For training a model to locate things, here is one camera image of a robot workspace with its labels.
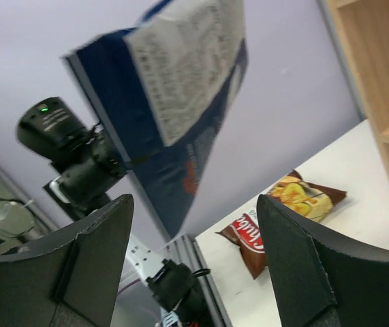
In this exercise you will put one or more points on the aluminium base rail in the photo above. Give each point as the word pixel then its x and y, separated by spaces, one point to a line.
pixel 186 250

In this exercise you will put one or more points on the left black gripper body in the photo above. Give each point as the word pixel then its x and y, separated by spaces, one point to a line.
pixel 92 170

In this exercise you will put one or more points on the wooden two-tier shelf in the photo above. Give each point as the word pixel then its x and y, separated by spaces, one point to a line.
pixel 363 31

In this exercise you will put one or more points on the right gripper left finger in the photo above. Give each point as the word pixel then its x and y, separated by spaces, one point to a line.
pixel 70 277

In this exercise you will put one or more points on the upside-down Burts chilli bag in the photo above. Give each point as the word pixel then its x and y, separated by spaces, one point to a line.
pixel 162 90

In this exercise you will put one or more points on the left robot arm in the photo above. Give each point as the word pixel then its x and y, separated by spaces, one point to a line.
pixel 52 130

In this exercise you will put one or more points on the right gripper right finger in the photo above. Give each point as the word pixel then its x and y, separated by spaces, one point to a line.
pixel 321 277

